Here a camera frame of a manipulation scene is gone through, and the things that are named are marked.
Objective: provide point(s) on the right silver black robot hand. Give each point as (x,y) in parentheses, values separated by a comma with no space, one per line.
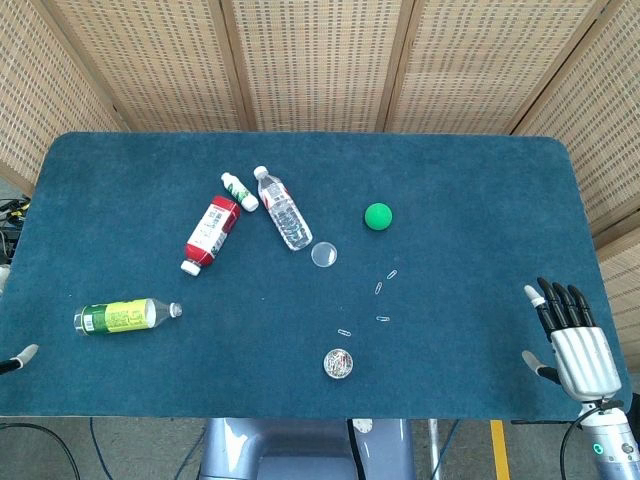
(585,355)

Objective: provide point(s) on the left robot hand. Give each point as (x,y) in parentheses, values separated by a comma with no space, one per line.
(22,356)

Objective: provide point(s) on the clear jar of paper clips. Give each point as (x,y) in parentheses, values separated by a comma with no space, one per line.
(339,364)

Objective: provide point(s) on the empty yellow-green label bottle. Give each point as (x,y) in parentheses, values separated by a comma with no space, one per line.
(120,317)

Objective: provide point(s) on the silver metal table leg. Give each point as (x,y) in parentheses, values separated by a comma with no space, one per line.
(435,440)

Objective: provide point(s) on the blue felt table cover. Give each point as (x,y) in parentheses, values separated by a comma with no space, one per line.
(450,175)

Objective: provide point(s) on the red white juice bottle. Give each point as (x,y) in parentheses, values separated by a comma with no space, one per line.
(212,232)

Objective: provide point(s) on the green foam ball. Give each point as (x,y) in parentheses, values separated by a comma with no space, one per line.
(378,216)

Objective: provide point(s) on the small white green bottle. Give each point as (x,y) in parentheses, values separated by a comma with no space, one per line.
(239,191)

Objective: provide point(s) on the clear round plastic lid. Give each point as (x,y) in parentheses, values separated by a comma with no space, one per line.
(324,254)

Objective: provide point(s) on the grey blue robot torso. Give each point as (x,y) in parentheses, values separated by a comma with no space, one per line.
(300,445)

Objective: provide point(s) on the clear plastic water bottle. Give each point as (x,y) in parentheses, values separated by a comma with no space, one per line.
(285,215)

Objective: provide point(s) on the woven wooden folding screen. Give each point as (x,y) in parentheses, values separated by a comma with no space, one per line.
(320,65)

